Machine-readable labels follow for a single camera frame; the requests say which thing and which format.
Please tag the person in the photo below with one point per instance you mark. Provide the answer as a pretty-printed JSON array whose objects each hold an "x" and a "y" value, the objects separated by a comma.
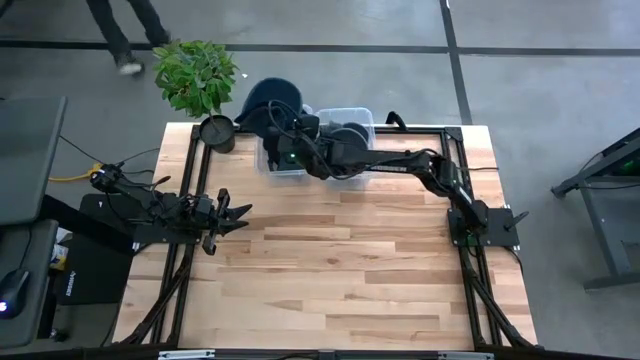
[{"x": 112, "y": 30}]

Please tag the dark blue denim cap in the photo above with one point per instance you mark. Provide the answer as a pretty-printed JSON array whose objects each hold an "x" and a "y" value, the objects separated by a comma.
[{"x": 265, "y": 92}]

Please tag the black table clamp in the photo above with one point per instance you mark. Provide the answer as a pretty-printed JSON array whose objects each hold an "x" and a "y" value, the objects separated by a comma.
[{"x": 396, "y": 119}]

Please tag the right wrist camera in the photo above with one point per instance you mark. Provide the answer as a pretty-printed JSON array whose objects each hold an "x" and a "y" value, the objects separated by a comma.
[{"x": 309, "y": 126}]

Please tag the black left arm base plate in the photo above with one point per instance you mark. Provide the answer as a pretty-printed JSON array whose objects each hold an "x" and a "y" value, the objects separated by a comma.
[{"x": 95, "y": 210}]

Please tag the black computer mouse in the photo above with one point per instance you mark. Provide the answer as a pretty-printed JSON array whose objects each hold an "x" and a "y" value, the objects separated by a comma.
[{"x": 12, "y": 295}]

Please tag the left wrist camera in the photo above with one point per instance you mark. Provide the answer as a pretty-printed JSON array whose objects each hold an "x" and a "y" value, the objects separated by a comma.
[{"x": 202, "y": 207}]

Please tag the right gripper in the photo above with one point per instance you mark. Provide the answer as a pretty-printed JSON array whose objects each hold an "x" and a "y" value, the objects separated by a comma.
[{"x": 285, "y": 132}]

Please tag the potted green plant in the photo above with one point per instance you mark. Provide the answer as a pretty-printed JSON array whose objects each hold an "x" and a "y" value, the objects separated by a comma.
[{"x": 195, "y": 75}]

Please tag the navy blue cap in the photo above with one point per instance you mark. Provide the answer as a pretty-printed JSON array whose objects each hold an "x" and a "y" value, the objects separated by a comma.
[{"x": 342, "y": 140}]

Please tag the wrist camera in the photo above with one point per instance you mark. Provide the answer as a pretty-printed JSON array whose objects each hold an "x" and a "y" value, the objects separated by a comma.
[
  {"x": 202, "y": 207},
  {"x": 309, "y": 126}
]

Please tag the black metal table frame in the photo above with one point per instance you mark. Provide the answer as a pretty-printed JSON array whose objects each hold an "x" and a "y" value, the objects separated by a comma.
[{"x": 425, "y": 131}]

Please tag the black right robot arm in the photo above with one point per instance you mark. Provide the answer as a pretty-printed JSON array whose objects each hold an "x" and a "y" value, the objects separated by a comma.
[{"x": 390, "y": 160}]

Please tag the grey desk top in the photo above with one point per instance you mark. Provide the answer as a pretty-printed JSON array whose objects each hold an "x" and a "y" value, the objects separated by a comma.
[
  {"x": 30, "y": 155},
  {"x": 25, "y": 250}
]

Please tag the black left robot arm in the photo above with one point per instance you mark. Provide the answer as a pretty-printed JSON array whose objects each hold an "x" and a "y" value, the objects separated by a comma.
[{"x": 145, "y": 200}]

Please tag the white yellow package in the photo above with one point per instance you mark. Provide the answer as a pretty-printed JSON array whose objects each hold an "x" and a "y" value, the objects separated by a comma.
[{"x": 59, "y": 250}]

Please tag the black box with white print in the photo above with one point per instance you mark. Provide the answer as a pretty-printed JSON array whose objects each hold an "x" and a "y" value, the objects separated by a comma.
[{"x": 95, "y": 275}]

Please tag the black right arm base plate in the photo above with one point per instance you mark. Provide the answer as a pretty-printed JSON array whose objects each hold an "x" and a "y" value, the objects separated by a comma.
[{"x": 505, "y": 235}]

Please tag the silver metal bracket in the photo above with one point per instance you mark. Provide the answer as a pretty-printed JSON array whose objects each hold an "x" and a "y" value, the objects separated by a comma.
[
  {"x": 465, "y": 356},
  {"x": 185, "y": 355}
]

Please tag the clear plastic bin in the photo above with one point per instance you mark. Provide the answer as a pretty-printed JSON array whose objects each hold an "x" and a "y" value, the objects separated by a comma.
[
  {"x": 365, "y": 115},
  {"x": 260, "y": 160}
]

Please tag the grey metal stand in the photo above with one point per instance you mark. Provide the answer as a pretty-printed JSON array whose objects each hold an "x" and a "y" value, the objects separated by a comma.
[{"x": 607, "y": 225}]

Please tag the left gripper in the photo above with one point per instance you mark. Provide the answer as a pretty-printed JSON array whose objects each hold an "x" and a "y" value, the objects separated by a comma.
[{"x": 216, "y": 225}]

